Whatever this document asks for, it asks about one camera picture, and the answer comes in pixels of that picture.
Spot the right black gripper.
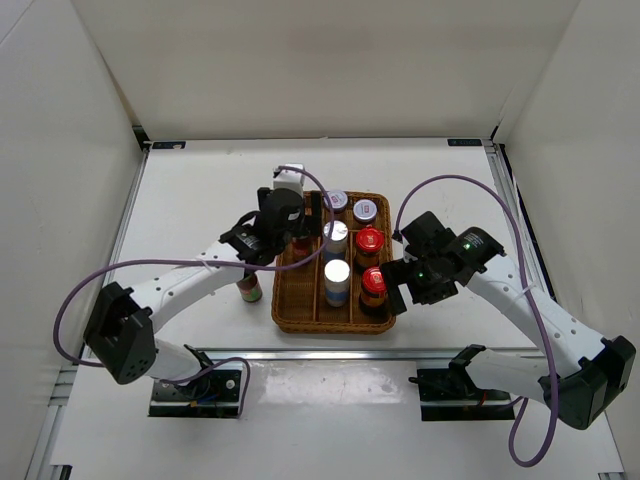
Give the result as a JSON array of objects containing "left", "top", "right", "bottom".
[{"left": 379, "top": 252, "right": 458, "bottom": 318}]

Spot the green-label sauce bottle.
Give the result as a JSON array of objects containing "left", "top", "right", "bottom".
[
  {"left": 291, "top": 236, "right": 314, "bottom": 262},
  {"left": 236, "top": 271, "right": 263, "bottom": 303}
]

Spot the white-lid jar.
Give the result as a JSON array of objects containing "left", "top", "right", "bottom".
[
  {"left": 324, "top": 190, "right": 349, "bottom": 221},
  {"left": 352, "top": 198, "right": 378, "bottom": 230}
]

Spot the silver-top blue can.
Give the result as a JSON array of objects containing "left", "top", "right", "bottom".
[
  {"left": 324, "top": 259, "right": 351, "bottom": 307},
  {"left": 322, "top": 220, "right": 349, "bottom": 263}
]

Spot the red-lid sauce jar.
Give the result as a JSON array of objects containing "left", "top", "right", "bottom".
[
  {"left": 359, "top": 266, "right": 387, "bottom": 317},
  {"left": 354, "top": 226, "right": 385, "bottom": 272}
]

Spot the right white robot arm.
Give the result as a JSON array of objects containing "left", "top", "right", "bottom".
[{"left": 389, "top": 212, "right": 637, "bottom": 430}]

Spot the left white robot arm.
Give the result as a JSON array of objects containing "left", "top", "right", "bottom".
[{"left": 84, "top": 187, "right": 395, "bottom": 400}]

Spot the wicker divided basket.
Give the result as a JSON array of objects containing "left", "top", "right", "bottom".
[{"left": 272, "top": 191, "right": 396, "bottom": 335}]

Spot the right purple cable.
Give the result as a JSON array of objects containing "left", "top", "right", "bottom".
[{"left": 394, "top": 174, "right": 559, "bottom": 469}]

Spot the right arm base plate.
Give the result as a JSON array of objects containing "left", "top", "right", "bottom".
[{"left": 408, "top": 359, "right": 515, "bottom": 422}]

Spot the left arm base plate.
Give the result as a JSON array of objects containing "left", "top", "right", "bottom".
[{"left": 148, "top": 357, "right": 251, "bottom": 419}]

